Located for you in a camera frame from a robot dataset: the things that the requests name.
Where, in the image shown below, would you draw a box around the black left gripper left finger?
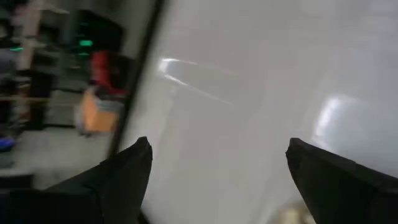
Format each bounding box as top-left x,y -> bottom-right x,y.
0,136 -> 154,224

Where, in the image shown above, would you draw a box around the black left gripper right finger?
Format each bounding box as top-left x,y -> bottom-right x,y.
285,137 -> 398,224

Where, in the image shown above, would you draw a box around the orange box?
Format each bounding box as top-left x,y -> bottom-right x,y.
77,88 -> 121,134

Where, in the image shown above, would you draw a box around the red black case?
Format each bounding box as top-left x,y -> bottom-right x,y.
89,49 -> 128,96

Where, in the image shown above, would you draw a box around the black workstation green lights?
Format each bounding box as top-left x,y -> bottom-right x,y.
70,9 -> 125,63

